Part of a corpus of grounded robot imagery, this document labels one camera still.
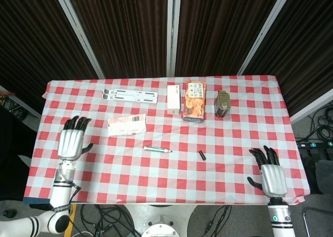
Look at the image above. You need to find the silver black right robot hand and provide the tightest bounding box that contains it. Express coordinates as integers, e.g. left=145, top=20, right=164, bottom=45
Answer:
left=247, top=145, right=288, bottom=197

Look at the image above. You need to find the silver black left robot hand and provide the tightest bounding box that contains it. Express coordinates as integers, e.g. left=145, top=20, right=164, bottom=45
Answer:
left=57, top=115, right=94, bottom=161

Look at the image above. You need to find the white green marker pen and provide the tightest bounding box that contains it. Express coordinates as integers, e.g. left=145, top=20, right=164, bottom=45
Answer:
left=143, top=146, right=173, bottom=155

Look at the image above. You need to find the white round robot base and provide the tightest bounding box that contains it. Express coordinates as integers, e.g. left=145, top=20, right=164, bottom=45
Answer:
left=121, top=204, right=199, bottom=237

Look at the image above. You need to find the white pink wipes packet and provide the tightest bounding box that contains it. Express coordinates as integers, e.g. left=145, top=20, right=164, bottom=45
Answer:
left=107, top=113, right=147, bottom=137

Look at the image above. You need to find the white folding laptop stand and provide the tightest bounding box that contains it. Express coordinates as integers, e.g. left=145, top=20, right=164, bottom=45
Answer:
left=101, top=88, right=159, bottom=104

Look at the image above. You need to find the dark rectangular tin can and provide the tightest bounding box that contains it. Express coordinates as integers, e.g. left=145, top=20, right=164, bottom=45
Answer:
left=213, top=90, right=233, bottom=118

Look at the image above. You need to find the red white checkered tablecloth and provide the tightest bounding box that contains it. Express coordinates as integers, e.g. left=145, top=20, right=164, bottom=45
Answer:
left=22, top=75, right=312, bottom=205

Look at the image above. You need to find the orange biscuit box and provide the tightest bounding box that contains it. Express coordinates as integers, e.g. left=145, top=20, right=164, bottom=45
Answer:
left=182, top=81, right=207, bottom=122

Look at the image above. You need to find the white carton box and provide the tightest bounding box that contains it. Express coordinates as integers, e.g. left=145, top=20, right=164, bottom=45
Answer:
left=166, top=84, right=182, bottom=116

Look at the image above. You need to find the grey aluminium partition post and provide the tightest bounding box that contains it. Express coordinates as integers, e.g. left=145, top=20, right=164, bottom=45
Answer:
left=166, top=0, right=182, bottom=78
left=0, top=85, right=42, bottom=118
left=237, top=0, right=298, bottom=77
left=50, top=0, right=105, bottom=79
left=289, top=88, right=333, bottom=125

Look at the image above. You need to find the black floor cable bundle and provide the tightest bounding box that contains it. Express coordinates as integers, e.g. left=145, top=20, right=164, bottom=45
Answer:
left=77, top=204, right=143, bottom=237
left=306, top=101, right=333, bottom=144

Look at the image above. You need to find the black cable with inline box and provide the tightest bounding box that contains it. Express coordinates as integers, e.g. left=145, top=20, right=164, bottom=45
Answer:
left=204, top=205, right=233, bottom=235

